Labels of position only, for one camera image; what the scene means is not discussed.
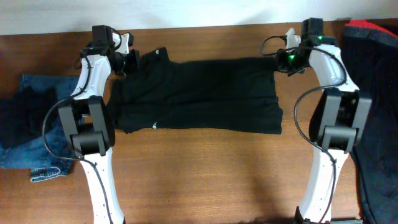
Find dark green polo shirt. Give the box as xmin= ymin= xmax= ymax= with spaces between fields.
xmin=107 ymin=47 xmax=283 ymax=134

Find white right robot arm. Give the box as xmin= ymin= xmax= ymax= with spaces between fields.
xmin=276 ymin=44 xmax=372 ymax=223

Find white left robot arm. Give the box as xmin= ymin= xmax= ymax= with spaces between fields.
xmin=58 ymin=47 xmax=139 ymax=223

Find black bag with red trim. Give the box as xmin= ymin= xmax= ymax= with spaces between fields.
xmin=341 ymin=20 xmax=397 ymax=223

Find black crumpled garment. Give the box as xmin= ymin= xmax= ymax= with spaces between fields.
xmin=1 ymin=86 xmax=57 ymax=149

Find blue denim jeans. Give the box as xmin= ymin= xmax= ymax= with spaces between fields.
xmin=0 ymin=73 xmax=82 ymax=183

